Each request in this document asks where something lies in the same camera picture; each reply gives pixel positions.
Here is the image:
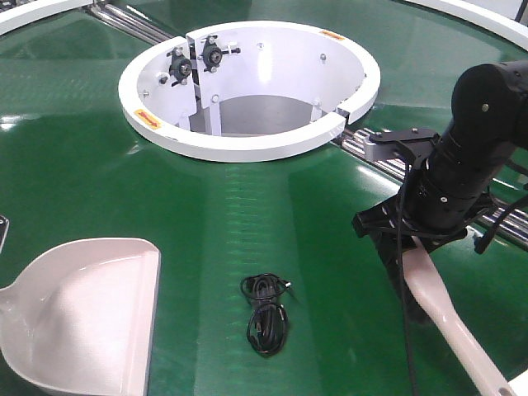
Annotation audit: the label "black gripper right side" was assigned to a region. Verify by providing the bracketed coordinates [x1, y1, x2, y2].
[352, 183, 495, 254]

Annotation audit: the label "beige hand broom black bristles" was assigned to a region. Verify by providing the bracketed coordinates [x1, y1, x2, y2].
[381, 237, 516, 396]

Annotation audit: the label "black cable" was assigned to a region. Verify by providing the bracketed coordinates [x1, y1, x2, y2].
[240, 272, 294, 358]

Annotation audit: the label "beige plastic dustpan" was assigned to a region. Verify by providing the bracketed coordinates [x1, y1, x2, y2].
[1, 238, 161, 395]

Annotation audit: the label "orange sticker rear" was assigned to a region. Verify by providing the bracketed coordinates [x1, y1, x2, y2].
[320, 30, 346, 41]

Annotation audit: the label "white outer rim right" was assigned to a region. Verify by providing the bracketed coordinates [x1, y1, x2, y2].
[407, 0, 527, 50]

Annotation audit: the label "white rim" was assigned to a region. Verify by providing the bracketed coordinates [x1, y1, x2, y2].
[1, 0, 93, 35]
[407, 0, 527, 50]

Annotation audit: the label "yellow arrow sticker front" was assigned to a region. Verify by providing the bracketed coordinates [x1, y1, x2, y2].
[134, 109, 163, 130]

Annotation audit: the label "steel rollers upper left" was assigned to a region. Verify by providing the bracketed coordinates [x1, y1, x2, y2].
[84, 1, 174, 45]

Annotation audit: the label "white outer rim left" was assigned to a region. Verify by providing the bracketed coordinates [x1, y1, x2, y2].
[1, 0, 93, 35]

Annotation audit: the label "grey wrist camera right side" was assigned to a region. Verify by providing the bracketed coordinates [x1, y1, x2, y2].
[364, 127, 440, 166]

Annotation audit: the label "white central ring housing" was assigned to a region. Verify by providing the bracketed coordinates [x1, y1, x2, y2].
[118, 21, 381, 163]

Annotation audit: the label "right black bearing mount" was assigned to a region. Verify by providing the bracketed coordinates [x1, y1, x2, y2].
[198, 35, 241, 73]

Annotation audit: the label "black bearing mount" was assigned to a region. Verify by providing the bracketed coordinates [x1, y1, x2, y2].
[167, 47, 192, 87]
[198, 35, 241, 73]

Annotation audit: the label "left black bearing mount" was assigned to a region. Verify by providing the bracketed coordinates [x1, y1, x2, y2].
[167, 47, 192, 87]

